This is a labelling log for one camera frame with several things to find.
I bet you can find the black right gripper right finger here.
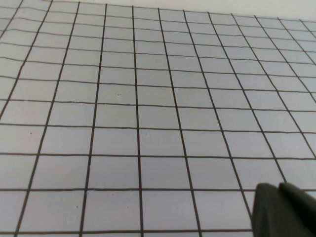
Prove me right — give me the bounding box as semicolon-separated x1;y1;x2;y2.
278;182;316;237

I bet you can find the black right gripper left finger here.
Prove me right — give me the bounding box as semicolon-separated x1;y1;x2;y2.
250;182;305;237

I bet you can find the white grid mat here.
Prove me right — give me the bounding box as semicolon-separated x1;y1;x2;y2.
0;0;316;237

